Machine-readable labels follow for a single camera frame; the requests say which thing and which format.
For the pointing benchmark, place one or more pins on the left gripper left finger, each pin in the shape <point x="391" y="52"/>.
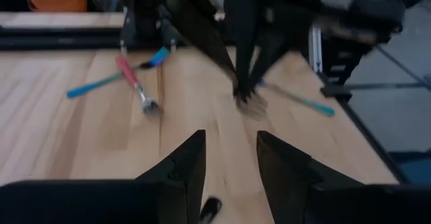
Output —
<point x="192" y="170"/>

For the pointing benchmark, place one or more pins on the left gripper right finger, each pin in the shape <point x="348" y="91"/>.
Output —
<point x="283" y="177"/>

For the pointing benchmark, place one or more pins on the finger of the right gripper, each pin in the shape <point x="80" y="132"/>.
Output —
<point x="208" y="39"/>
<point x="249" y="49"/>

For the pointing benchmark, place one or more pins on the dark blue object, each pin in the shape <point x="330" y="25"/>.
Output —
<point x="414" y="168"/>

